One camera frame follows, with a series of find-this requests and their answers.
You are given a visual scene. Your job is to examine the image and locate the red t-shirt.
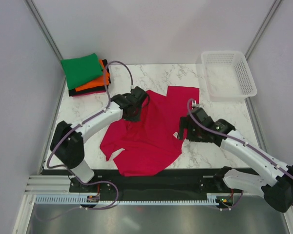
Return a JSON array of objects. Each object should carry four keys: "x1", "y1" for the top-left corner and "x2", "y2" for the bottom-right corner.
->
[{"x1": 100, "y1": 86, "x2": 200, "y2": 176}]

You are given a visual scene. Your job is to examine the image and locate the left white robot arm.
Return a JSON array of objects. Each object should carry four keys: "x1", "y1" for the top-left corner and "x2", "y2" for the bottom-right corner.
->
[{"x1": 46, "y1": 89, "x2": 150, "y2": 192}]

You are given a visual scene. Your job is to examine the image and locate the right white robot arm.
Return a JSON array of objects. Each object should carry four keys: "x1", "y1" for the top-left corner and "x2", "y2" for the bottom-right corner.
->
[{"x1": 178, "y1": 116, "x2": 293, "y2": 213}]

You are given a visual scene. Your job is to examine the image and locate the folded orange t-shirt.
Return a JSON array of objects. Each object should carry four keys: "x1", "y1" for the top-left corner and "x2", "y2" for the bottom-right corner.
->
[{"x1": 75, "y1": 59, "x2": 107, "y2": 91}]

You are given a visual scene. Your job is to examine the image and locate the folded green t-shirt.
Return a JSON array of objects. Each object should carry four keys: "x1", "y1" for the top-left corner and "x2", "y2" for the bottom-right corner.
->
[{"x1": 61, "y1": 53, "x2": 103, "y2": 90}]

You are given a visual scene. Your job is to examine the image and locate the folded black t-shirt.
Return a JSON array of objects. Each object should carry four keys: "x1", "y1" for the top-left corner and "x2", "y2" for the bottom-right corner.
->
[{"x1": 68, "y1": 69, "x2": 111, "y2": 97}]

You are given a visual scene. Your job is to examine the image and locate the white plastic basket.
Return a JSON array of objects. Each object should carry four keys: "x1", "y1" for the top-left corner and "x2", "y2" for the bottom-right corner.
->
[{"x1": 201, "y1": 51, "x2": 257, "y2": 102}]

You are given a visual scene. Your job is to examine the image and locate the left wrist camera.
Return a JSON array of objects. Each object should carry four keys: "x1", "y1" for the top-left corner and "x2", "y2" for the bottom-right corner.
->
[{"x1": 130, "y1": 86, "x2": 148, "y2": 104}]

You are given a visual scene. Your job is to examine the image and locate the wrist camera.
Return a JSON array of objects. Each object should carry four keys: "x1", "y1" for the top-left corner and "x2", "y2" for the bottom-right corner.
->
[
  {"x1": 130, "y1": 86, "x2": 148, "y2": 104},
  {"x1": 191, "y1": 107, "x2": 214, "y2": 128}
]

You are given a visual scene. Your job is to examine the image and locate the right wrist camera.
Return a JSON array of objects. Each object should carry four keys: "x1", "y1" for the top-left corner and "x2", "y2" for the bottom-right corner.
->
[{"x1": 191, "y1": 107, "x2": 214, "y2": 128}]

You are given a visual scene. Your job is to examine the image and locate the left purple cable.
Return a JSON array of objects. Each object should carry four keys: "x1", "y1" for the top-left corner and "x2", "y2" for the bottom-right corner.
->
[{"x1": 45, "y1": 60, "x2": 135, "y2": 171}]

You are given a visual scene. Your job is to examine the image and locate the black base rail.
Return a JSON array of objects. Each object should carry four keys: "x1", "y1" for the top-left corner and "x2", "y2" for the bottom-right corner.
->
[{"x1": 69, "y1": 168, "x2": 240, "y2": 201}]

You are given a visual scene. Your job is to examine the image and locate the white slotted cable duct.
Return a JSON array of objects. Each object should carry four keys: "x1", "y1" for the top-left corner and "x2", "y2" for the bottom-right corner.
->
[{"x1": 35, "y1": 194, "x2": 228, "y2": 206}]

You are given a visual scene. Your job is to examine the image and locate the left aluminium frame post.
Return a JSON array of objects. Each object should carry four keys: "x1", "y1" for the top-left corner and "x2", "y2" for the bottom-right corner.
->
[{"x1": 24, "y1": 0, "x2": 63, "y2": 61}]

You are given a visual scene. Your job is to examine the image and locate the aluminium frame post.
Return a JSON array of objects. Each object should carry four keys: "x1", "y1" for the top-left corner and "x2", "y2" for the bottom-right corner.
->
[
  {"x1": 24, "y1": 0, "x2": 63, "y2": 61},
  {"x1": 245, "y1": 0, "x2": 283, "y2": 60}
]

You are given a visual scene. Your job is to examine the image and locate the right aluminium frame post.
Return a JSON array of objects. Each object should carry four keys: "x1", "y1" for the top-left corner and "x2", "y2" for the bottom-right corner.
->
[{"x1": 245, "y1": 0, "x2": 283, "y2": 60}]

